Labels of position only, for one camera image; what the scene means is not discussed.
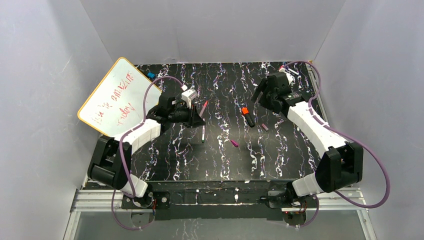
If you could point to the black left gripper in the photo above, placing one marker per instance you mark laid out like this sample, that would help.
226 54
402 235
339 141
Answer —
192 115

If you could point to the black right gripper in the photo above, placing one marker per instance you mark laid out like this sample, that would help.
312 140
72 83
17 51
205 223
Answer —
266 91

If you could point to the black orange highlighter marker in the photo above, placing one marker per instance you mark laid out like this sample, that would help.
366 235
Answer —
247 116

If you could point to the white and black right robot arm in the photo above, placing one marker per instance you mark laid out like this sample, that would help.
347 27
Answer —
341 161

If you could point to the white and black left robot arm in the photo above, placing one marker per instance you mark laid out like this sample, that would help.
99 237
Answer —
112 157

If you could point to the white green thin pen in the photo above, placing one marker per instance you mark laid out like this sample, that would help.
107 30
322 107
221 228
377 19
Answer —
203 136

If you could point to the mauve pen cap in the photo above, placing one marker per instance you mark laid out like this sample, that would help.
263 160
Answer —
264 127

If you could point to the magenta pen cap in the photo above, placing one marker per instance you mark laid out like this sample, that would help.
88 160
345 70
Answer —
234 143

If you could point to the white blue marker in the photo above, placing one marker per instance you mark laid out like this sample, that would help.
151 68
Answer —
293 71

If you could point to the yellow framed whiteboard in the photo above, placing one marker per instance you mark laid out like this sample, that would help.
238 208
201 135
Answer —
116 104

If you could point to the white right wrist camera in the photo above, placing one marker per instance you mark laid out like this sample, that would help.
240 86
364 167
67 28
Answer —
289 74

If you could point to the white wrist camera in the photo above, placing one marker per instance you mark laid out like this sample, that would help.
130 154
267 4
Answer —
188 95
289 74

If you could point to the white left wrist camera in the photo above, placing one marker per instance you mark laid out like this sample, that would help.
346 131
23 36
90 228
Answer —
188 95

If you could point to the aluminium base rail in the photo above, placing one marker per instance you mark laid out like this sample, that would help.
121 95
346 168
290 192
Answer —
103 200

